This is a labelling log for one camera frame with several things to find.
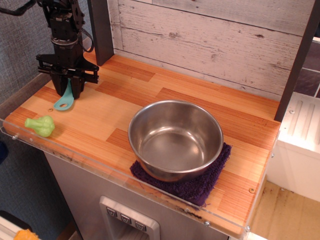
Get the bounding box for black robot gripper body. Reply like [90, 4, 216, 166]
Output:
[36, 39, 99, 84]

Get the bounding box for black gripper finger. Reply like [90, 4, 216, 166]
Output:
[50, 71, 69, 96]
[71, 76, 85, 100]

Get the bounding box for teal dish brush white bristles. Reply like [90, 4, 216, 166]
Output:
[53, 78, 75, 111]

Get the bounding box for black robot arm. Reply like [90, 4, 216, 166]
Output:
[36, 0, 99, 99]

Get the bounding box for stainless steel pot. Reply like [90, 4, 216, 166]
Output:
[127, 100, 224, 182]

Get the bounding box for green toy broccoli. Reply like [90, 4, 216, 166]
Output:
[24, 115, 55, 138]

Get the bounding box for grey toy kitchen cabinet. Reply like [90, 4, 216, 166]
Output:
[45, 153, 229, 240]

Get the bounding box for silver button panel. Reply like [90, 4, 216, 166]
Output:
[99, 196, 161, 240]

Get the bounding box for orange object bottom left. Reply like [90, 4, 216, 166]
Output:
[13, 229, 40, 240]

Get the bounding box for purple cloth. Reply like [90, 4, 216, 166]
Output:
[130, 143, 232, 207]

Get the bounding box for white ridged appliance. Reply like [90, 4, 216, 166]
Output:
[266, 92, 320, 201]

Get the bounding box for dark left shelf post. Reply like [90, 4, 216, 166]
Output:
[87, 0, 114, 66]

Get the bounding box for dark shelf post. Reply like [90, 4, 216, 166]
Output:
[274, 0, 320, 122]
[87, 0, 114, 66]

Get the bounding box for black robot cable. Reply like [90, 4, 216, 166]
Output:
[0, 0, 95, 53]

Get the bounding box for dark right shelf post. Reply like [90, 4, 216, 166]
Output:
[274, 0, 320, 122]

